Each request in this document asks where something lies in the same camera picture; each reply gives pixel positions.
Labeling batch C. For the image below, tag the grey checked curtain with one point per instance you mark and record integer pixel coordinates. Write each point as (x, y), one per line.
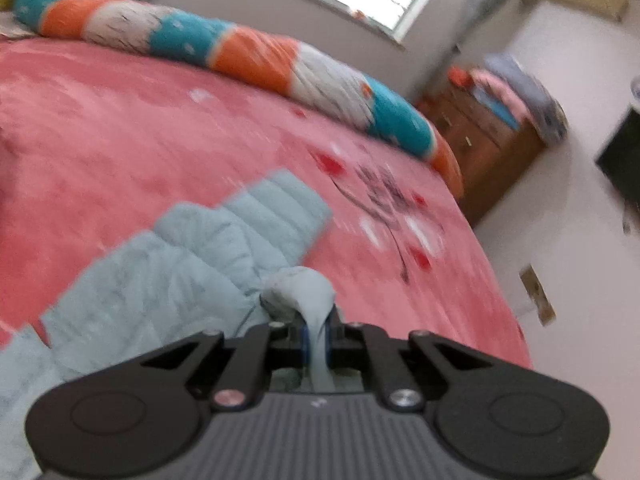
(495, 0)

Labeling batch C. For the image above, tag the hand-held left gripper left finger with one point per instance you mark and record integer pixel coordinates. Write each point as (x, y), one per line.
(301, 345)

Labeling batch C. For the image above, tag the wall socket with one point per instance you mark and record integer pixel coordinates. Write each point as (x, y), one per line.
(537, 295)

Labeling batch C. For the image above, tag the pink folded quilt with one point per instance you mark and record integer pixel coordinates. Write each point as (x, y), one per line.
(500, 87)

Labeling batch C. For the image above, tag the teal orange white rolled quilt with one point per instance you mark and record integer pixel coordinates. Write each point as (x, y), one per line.
(260, 55)

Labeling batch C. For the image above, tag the light blue puffer jacket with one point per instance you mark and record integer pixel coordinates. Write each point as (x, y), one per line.
(175, 270)

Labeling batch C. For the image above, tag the black wall television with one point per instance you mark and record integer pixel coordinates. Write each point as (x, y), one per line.
(622, 155)

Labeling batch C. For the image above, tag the pink printed bed blanket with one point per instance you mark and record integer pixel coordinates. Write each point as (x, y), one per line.
(125, 135)

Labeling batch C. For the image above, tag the stack of folded blankets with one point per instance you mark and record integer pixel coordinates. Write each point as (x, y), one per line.
(540, 100)

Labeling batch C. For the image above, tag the wooden cabinet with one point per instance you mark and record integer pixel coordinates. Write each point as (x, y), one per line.
(480, 160)

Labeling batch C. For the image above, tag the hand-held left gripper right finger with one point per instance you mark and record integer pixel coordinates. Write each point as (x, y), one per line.
(328, 345)

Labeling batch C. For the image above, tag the teal folded cloth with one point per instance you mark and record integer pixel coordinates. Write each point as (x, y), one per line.
(495, 110)

